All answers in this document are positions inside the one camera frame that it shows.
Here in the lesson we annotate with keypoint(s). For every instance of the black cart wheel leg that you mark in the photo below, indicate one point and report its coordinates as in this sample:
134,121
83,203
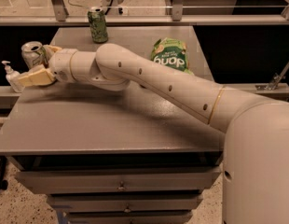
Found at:
3,182

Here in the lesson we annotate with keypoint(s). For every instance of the grey drawer cabinet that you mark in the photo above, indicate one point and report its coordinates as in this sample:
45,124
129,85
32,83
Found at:
77,127

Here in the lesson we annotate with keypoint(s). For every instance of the white pump sanitizer bottle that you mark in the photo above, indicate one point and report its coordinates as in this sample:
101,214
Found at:
11,76

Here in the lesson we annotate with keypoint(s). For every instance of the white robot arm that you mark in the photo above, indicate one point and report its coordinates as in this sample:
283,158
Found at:
256,128

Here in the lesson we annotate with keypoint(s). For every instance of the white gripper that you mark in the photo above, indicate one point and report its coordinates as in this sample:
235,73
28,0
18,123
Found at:
61,65

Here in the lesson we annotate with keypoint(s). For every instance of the green soda can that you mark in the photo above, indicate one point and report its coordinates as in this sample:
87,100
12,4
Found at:
97,24

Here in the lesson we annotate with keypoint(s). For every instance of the bottom grey drawer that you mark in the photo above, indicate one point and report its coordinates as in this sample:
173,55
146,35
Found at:
156,217

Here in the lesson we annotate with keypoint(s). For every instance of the middle grey drawer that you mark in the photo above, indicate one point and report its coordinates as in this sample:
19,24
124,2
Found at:
126,202

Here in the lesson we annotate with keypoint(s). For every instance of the top grey drawer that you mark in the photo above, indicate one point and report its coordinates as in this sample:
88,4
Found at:
127,180

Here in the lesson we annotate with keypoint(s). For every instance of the grey drawer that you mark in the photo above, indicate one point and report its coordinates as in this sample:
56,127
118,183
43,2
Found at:
127,180
126,202
156,217

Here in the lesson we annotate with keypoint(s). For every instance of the white 7up soda can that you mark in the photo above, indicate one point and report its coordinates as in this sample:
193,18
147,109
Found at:
33,53

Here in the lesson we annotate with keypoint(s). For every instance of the green chip bag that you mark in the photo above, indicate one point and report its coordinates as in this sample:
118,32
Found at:
172,53

